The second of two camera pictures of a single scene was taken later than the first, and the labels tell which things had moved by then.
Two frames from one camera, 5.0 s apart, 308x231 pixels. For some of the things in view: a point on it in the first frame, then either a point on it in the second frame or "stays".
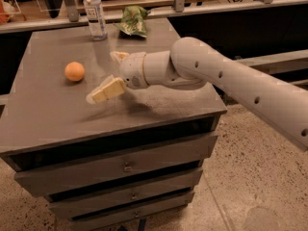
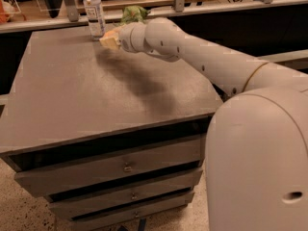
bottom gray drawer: [132, 213] stays
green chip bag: [133, 20] stays
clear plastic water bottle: [92, 4] stays
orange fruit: [74, 71] to [113, 34]
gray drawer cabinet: [115, 164] stays
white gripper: [133, 69] to [126, 38]
